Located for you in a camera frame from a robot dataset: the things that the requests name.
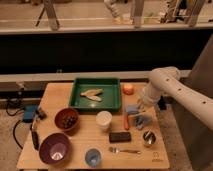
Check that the silver metal fork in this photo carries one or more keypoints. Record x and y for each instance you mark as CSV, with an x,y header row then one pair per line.
x,y
117,150

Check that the white paper cup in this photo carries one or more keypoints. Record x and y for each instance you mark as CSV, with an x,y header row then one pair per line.
x,y
103,120

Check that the green plastic tray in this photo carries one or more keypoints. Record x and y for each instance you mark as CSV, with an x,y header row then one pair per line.
x,y
111,95

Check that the blue table clamp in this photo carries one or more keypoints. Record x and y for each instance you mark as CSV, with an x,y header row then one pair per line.
x,y
33,112

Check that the purple bowl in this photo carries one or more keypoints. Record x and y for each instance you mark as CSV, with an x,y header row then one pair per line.
x,y
54,149

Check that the black handle tool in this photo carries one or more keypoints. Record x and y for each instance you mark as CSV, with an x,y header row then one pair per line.
x,y
34,134

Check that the black rectangular block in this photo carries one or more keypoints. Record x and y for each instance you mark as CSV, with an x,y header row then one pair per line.
x,y
116,137

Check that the orange carrot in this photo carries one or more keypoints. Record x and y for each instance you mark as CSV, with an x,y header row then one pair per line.
x,y
126,122

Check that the brown bowl with dark fruit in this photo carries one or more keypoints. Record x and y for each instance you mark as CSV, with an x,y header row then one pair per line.
x,y
67,119

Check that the pale wooden spatula piece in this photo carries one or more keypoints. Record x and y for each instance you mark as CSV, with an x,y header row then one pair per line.
x,y
92,94

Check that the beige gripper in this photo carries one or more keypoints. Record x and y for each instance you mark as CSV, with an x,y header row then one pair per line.
x,y
142,107

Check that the blue crumpled cloth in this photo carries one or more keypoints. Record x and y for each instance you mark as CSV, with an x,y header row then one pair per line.
x,y
141,121

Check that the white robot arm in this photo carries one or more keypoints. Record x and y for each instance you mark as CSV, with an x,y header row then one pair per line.
x,y
166,80

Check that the small metal cup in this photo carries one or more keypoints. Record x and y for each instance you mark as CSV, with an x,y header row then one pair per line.
x,y
149,138

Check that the blue plastic cup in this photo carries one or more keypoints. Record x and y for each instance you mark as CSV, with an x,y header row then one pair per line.
x,y
93,157

